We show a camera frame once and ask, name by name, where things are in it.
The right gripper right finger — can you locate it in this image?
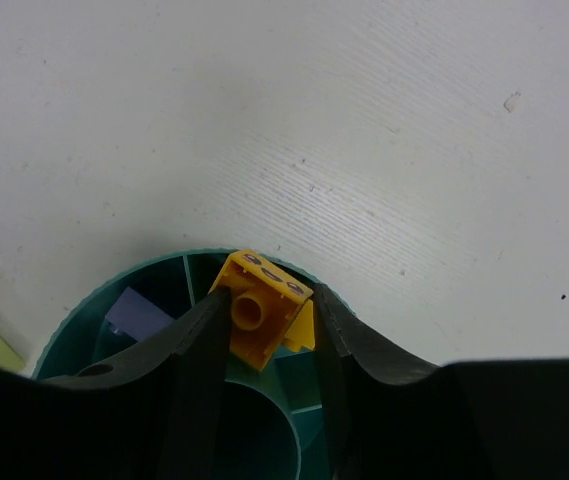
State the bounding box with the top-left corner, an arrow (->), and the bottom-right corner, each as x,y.
314,284 -> 569,479

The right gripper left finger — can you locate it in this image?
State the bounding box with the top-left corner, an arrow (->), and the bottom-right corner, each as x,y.
0,289 -> 231,479

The lavender 2x2 lego brick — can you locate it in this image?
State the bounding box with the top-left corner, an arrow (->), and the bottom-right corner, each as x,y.
105,288 -> 173,342

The small yellow 2x2 lego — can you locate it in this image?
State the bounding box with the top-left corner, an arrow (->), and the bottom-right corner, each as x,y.
211,250 -> 314,371

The yellow 2x4 lego brick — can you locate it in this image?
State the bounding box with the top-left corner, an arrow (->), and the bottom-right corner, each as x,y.
282,299 -> 315,353

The teal divided round container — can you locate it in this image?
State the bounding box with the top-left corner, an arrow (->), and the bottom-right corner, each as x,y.
36,250 -> 359,479

